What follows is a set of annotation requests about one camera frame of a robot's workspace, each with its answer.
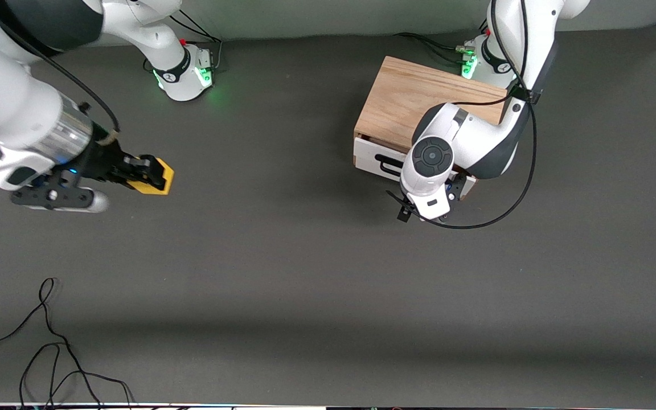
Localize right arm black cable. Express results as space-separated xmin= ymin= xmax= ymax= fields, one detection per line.
xmin=0 ymin=0 xmax=121 ymax=178

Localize black drawer handle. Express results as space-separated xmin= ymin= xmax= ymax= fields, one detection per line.
xmin=374 ymin=154 xmax=407 ymax=177

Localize right arm base black cables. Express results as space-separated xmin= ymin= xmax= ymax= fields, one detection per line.
xmin=170 ymin=10 xmax=224 ymax=72

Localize white drawer with handle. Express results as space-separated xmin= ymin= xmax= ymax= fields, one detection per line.
xmin=354 ymin=136 xmax=478 ymax=201

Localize yellow block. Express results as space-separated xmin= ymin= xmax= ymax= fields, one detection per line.
xmin=128 ymin=158 xmax=175 ymax=196

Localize left arm base black cables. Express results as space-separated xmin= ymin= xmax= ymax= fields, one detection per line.
xmin=395 ymin=17 xmax=491 ymax=64

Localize arm base black cables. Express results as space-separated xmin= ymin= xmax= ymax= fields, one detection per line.
xmin=170 ymin=10 xmax=224 ymax=72
xmin=395 ymin=17 xmax=491 ymax=64

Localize thin black loose cable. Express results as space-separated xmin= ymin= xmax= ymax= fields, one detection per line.
xmin=0 ymin=277 xmax=135 ymax=410

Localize wooden drawer cabinet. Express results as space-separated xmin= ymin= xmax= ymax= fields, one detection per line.
xmin=353 ymin=55 xmax=508 ymax=201

